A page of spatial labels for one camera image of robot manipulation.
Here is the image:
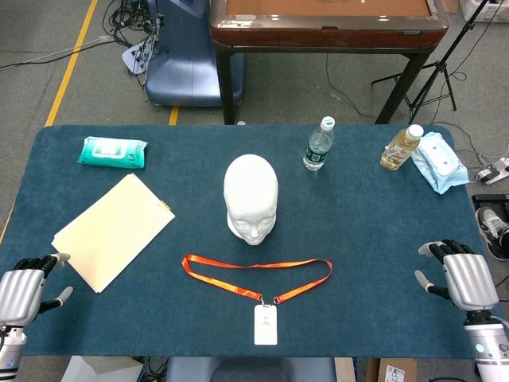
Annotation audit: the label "blue machine base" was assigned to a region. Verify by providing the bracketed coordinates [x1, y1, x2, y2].
[144, 0, 246, 107]

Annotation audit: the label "grey black sneaker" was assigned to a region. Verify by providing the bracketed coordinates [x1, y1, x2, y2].
[475, 206, 509, 262]

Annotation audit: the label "white cardboard box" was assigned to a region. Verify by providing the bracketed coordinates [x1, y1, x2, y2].
[60, 355, 144, 382]

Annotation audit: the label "green wet wipes pack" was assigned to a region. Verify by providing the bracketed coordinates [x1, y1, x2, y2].
[76, 136, 149, 168]

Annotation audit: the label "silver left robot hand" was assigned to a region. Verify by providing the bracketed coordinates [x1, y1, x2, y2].
[0, 252, 74, 327]

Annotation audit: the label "white storage boxes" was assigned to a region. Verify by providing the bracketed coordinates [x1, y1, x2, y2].
[459, 0, 509, 23]

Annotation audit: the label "black pedal device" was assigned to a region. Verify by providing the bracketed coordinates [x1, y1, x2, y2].
[472, 193, 509, 224]

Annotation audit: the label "yellow tea drink bottle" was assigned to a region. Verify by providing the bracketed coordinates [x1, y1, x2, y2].
[379, 123, 425, 172]

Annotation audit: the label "brown mahjong table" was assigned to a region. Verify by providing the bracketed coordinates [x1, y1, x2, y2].
[209, 0, 449, 126]

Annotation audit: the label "white ID badge holder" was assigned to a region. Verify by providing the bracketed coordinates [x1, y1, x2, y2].
[254, 304, 278, 346]

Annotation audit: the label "orange lanyard with metal clips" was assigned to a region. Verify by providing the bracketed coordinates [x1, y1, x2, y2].
[181, 254, 333, 306]

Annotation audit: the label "black cable bundle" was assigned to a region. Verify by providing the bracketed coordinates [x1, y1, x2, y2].
[103, 0, 164, 45]

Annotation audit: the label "white socket board with plugs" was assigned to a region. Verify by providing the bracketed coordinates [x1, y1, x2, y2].
[121, 36, 160, 76]

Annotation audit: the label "dark blue table cloth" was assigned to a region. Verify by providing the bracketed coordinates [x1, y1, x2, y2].
[0, 124, 494, 359]

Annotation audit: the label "black tripod stand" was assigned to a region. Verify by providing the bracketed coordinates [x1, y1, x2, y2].
[371, 0, 498, 124]

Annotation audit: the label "white power strip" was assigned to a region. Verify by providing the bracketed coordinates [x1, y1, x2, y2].
[476, 157, 509, 185]

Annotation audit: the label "brown cardboard box with label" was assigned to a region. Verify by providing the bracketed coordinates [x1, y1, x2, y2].
[365, 357, 418, 382]

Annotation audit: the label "blue grey robot torso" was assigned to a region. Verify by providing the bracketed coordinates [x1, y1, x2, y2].
[165, 357, 337, 382]

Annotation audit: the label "cream paper notebook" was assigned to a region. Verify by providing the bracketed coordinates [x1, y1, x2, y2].
[51, 173, 177, 294]

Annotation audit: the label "white foam mannequin head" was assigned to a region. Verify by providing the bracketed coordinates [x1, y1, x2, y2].
[223, 153, 279, 247]

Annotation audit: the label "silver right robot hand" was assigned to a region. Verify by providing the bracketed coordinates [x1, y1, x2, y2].
[414, 239, 500, 315]

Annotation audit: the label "clear water bottle green label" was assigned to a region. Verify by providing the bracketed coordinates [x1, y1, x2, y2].
[302, 115, 337, 172]

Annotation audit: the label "light blue wet wipes pack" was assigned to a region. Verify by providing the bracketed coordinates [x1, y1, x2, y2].
[410, 131, 471, 196]

